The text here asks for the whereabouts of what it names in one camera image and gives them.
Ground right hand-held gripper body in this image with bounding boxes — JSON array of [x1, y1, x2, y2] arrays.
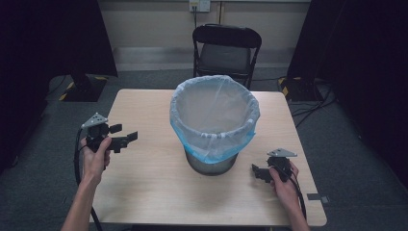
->
[[267, 147, 298, 183]]

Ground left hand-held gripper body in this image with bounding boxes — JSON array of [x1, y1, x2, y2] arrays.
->
[[80, 112, 112, 154]]

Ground metal trash bin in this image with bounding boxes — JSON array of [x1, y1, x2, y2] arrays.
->
[[184, 149, 240, 177]]

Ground blue plastic bin bag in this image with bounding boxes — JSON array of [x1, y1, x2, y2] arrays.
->
[[168, 74, 262, 166]]

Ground person's right hand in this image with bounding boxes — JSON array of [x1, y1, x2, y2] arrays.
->
[[268, 160, 301, 210]]

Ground person's left hand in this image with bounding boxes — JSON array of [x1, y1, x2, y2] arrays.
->
[[79, 136, 113, 187]]

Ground black stand base striped tape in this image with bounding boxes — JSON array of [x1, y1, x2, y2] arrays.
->
[[58, 73, 109, 103], [277, 75, 322, 103]]

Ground grey floor tape strip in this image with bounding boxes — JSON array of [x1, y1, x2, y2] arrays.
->
[[306, 192, 331, 204]]

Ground black curtain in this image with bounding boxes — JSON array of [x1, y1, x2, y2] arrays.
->
[[0, 0, 118, 174], [286, 0, 408, 189]]

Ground black folding chair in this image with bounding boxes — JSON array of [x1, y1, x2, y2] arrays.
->
[[191, 23, 264, 91]]

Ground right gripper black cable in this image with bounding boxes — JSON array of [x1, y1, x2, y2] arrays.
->
[[286, 169, 308, 222]]

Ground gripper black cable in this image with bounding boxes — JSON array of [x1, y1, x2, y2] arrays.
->
[[73, 127, 104, 231], [286, 169, 308, 222]]

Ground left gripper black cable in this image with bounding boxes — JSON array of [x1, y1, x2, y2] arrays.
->
[[73, 127, 104, 231]]

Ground black floor cables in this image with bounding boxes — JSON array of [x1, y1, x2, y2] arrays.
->
[[290, 82, 339, 129]]

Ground black cord at wall socket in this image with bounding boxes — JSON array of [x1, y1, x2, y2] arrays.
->
[[191, 5, 199, 31]]

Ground white wall socket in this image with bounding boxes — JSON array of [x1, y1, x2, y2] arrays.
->
[[188, 0, 212, 13]]

